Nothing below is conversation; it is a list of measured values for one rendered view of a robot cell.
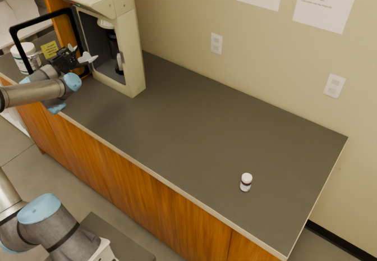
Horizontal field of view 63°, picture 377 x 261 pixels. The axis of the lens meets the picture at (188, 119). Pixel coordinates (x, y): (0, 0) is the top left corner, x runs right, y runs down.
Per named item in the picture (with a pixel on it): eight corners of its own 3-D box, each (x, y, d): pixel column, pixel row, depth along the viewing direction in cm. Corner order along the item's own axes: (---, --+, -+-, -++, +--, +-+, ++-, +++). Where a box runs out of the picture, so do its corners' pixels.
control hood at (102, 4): (70, 0, 150) (64, -22, 143) (116, 18, 136) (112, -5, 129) (50, 9, 144) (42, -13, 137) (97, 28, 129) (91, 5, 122)
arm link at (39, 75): (30, 101, 134) (15, 85, 132) (51, 86, 140) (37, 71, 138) (32, 96, 128) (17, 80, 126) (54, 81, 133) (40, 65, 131)
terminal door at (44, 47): (90, 73, 178) (70, 6, 150) (40, 97, 163) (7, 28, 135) (90, 72, 178) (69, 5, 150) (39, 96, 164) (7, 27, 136)
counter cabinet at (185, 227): (100, 110, 302) (75, 25, 238) (302, 228, 212) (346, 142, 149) (41, 153, 264) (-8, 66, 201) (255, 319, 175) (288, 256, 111)
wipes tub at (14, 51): (34, 60, 198) (25, 39, 187) (46, 67, 192) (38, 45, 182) (15, 69, 191) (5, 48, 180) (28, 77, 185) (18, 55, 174)
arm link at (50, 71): (53, 85, 137) (42, 79, 140) (61, 79, 139) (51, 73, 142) (46, 72, 131) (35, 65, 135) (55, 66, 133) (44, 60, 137)
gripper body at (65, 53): (76, 50, 138) (54, 64, 132) (82, 65, 145) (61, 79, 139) (65, 45, 142) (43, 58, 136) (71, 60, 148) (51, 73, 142)
